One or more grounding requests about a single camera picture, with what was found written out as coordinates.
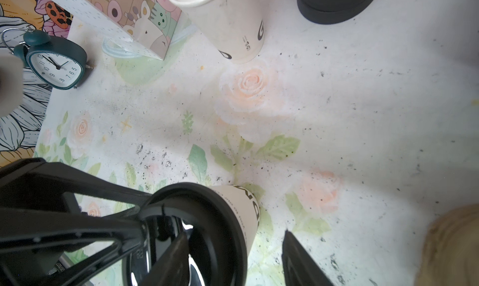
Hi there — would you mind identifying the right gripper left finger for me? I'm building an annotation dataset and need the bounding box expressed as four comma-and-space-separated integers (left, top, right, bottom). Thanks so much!
140, 232, 190, 286

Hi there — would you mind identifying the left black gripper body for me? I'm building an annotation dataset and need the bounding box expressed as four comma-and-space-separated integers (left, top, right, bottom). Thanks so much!
1, 158, 150, 286

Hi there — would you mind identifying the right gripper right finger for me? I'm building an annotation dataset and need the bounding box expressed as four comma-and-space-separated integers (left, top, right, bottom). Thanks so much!
282, 230, 333, 286

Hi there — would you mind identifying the black cup lid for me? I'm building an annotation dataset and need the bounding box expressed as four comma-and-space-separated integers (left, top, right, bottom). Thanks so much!
122, 182, 249, 286

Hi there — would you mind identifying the white paper coffee cup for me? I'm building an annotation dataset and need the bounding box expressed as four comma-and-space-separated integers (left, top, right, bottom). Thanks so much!
212, 186, 260, 254

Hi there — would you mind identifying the brown pulp cup carrier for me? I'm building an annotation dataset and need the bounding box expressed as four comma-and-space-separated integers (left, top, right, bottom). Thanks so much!
414, 204, 479, 286

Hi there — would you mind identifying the white cartoon gift bag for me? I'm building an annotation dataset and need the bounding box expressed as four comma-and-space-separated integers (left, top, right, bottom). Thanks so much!
52, 0, 182, 60

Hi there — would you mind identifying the teal alarm clock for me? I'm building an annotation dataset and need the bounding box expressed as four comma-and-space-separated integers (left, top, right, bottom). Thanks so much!
1, 28, 93, 90

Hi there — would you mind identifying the stack of white paper cups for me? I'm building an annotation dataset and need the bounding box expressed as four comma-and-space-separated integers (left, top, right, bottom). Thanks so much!
169, 0, 264, 63

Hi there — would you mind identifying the stack of black cup lids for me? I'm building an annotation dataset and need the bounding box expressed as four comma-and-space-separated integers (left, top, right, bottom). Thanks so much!
297, 0, 374, 25

